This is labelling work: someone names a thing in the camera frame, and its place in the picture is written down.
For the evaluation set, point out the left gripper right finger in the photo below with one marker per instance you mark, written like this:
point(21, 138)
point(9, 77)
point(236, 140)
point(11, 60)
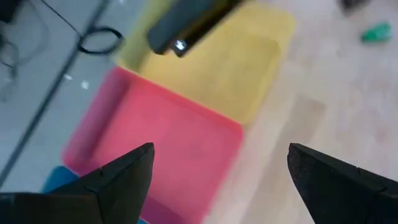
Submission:
point(335, 196)

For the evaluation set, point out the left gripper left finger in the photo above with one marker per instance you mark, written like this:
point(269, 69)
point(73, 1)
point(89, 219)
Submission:
point(109, 193)

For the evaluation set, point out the green mini stapler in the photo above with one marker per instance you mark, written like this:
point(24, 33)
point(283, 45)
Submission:
point(376, 32)

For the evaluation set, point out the black stapler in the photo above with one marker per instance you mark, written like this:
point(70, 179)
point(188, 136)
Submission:
point(186, 21)

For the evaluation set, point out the blue plastic bin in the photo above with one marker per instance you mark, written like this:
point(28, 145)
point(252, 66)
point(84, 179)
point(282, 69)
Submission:
point(59, 179)

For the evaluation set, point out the pink plastic bin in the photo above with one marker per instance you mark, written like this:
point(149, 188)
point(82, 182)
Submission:
point(161, 133)

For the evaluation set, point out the yellow plastic bin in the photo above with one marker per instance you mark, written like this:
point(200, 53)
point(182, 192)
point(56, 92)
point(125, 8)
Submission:
point(224, 71)

